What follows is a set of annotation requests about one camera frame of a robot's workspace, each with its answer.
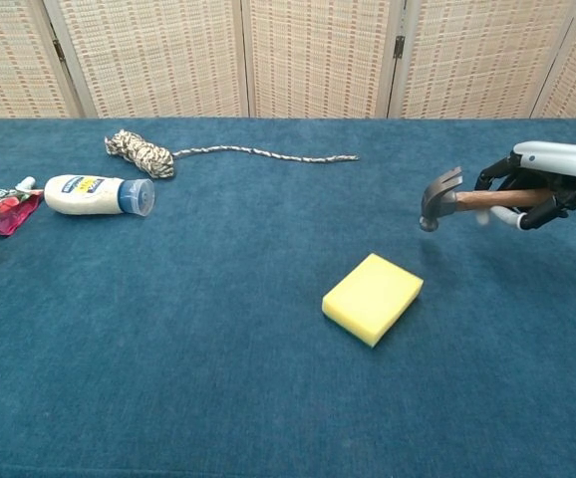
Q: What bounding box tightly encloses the white mayonnaise bottle blue cap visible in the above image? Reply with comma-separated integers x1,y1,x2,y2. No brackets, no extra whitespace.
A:
43,173,156,218

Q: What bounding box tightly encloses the red fruit snack pouch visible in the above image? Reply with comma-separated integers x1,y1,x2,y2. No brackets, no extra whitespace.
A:
0,176,45,237

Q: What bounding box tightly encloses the braided white brown rope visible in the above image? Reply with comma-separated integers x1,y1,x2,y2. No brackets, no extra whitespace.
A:
104,128,361,180

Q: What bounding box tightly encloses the woven folding screen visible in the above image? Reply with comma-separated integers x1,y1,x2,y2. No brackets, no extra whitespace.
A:
0,0,576,127

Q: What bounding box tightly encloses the teal velvet table cloth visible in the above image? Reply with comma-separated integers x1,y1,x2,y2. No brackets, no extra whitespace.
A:
0,117,576,478

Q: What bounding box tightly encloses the yellow sponge with green base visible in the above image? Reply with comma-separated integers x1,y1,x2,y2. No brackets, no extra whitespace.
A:
321,252,426,350

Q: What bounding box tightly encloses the wooden handle claw hammer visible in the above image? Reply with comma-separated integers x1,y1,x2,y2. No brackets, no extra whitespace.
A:
418,165,556,234

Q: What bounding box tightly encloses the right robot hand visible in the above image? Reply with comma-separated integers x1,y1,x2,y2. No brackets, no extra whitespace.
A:
472,140,576,233

